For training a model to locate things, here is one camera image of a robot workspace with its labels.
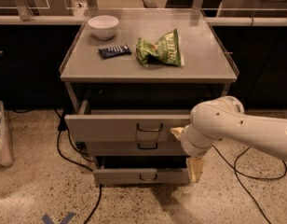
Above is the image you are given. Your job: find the white ceramic bowl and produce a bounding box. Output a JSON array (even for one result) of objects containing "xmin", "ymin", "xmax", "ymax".
[{"xmin": 88, "ymin": 15, "xmax": 119, "ymax": 40}]

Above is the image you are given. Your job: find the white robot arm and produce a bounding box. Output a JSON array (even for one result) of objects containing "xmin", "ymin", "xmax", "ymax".
[{"xmin": 171, "ymin": 96, "xmax": 287, "ymax": 183}]

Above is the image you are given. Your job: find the grey bottom drawer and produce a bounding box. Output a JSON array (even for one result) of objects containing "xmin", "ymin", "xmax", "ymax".
[{"xmin": 93, "ymin": 156, "xmax": 190, "ymax": 185}]

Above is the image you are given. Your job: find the dark blue snack bar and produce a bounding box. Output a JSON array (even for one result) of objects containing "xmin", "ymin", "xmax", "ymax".
[{"xmin": 99, "ymin": 45, "xmax": 131, "ymax": 59}]

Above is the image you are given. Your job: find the black floor cable left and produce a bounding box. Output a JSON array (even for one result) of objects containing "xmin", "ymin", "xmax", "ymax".
[{"xmin": 53, "ymin": 108, "xmax": 103, "ymax": 224}]

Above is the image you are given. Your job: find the grey drawer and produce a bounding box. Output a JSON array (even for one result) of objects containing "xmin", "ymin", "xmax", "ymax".
[
  {"xmin": 86, "ymin": 141, "xmax": 186, "ymax": 156},
  {"xmin": 93, "ymin": 156, "xmax": 190, "ymax": 185},
  {"xmin": 65, "ymin": 101, "xmax": 190, "ymax": 142}
]

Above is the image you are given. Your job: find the clear plastic bin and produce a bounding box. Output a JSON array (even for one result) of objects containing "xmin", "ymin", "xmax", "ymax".
[{"xmin": 0, "ymin": 101, "xmax": 13, "ymax": 168}]

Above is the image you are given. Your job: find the black floor cable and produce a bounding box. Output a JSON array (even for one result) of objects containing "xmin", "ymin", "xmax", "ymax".
[
  {"xmin": 212, "ymin": 144, "xmax": 287, "ymax": 224},
  {"xmin": 53, "ymin": 108, "xmax": 103, "ymax": 224}
]

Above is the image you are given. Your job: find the green chip bag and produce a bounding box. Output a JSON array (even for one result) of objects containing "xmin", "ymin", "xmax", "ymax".
[{"xmin": 135, "ymin": 29, "xmax": 184, "ymax": 67}]

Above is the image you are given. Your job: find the grey top drawer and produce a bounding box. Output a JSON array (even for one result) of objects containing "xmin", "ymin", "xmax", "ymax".
[{"xmin": 65, "ymin": 101, "xmax": 190, "ymax": 142}]

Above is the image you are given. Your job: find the black floor cable right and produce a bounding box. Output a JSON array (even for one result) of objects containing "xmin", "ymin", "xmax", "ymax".
[{"xmin": 212, "ymin": 144, "xmax": 287, "ymax": 224}]

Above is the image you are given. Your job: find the grey middle drawer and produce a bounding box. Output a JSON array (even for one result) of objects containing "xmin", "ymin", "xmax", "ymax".
[{"xmin": 86, "ymin": 141, "xmax": 186, "ymax": 156}]

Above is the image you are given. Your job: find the blue tape cross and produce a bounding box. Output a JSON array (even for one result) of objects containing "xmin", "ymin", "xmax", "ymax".
[{"xmin": 41, "ymin": 212, "xmax": 76, "ymax": 224}]

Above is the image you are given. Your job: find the black top drawer handle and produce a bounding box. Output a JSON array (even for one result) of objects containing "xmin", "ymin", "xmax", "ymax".
[{"xmin": 136, "ymin": 123, "xmax": 163, "ymax": 133}]

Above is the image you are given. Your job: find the grey drawer cabinet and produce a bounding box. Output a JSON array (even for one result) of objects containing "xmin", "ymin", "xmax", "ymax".
[{"xmin": 59, "ymin": 7, "xmax": 239, "ymax": 185}]

